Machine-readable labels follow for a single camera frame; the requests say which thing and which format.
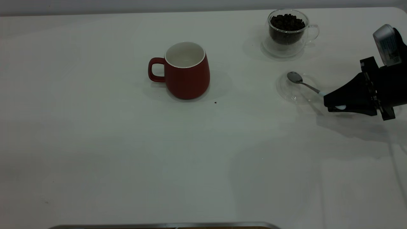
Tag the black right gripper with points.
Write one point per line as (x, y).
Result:
(388, 86)

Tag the clear glass cup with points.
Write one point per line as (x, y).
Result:
(281, 47)

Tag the red ceramic mug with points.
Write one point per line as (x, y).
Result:
(187, 79)

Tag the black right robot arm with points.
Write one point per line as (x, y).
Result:
(403, 44)

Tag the dark coffee beans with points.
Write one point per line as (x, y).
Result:
(287, 27)

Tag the clear glass saucer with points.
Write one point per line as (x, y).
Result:
(294, 93)

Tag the grey metal tray edge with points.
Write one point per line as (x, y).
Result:
(159, 226)

